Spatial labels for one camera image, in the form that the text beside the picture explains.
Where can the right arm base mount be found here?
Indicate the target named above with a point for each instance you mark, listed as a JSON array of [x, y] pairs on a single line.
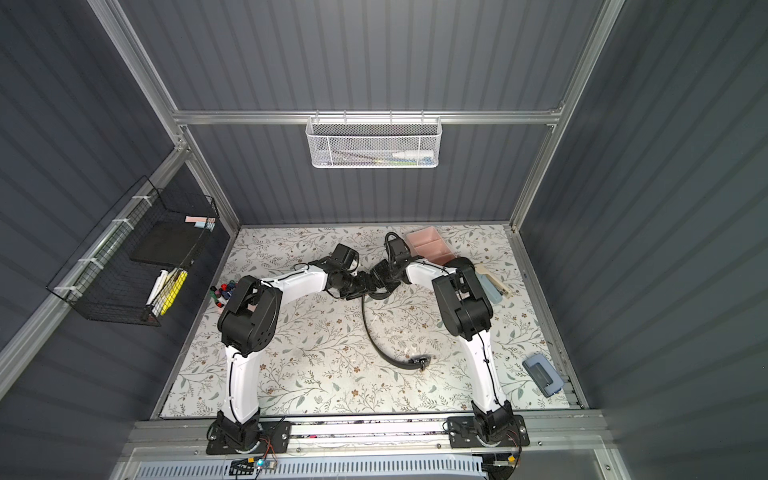
[[466, 432]]

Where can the beige blue eraser block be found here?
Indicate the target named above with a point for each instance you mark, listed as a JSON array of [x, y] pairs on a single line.
[[494, 289]]

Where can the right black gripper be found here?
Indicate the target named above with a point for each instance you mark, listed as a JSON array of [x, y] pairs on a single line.
[[384, 282]]

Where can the long black leather belt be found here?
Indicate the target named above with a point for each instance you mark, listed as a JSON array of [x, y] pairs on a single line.
[[459, 263]]

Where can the white wire mesh basket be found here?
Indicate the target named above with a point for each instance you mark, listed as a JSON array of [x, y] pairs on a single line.
[[374, 143]]

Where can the pink pen cup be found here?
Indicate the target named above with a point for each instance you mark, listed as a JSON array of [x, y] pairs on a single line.
[[222, 294]]

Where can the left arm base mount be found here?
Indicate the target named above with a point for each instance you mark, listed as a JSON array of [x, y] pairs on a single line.
[[226, 437]]

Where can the white marker in basket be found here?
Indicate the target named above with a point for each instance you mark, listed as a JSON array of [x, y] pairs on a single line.
[[157, 287]]

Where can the black notebook in basket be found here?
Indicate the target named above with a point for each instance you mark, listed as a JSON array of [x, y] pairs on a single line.
[[170, 244]]

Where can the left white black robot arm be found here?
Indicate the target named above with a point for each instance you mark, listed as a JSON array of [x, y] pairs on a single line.
[[248, 322]]

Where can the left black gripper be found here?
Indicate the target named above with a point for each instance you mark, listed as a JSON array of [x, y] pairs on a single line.
[[358, 285]]

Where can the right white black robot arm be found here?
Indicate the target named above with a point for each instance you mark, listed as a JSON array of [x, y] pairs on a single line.
[[466, 313]]

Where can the black wire wall basket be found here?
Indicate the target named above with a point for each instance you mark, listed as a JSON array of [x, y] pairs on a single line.
[[136, 268]]

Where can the grey blue stapler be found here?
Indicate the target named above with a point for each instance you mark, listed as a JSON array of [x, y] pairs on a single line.
[[544, 375]]

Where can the floral table mat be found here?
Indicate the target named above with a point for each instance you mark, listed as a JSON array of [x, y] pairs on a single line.
[[332, 356]]

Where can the pink compartment storage tray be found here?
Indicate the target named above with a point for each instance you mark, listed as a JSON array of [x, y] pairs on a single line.
[[429, 244]]

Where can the yellow highlighter pack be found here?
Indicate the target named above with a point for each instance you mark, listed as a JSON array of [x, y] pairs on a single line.
[[169, 290]]

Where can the pastel sticky notes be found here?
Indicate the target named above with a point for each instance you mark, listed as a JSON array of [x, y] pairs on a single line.
[[207, 223]]

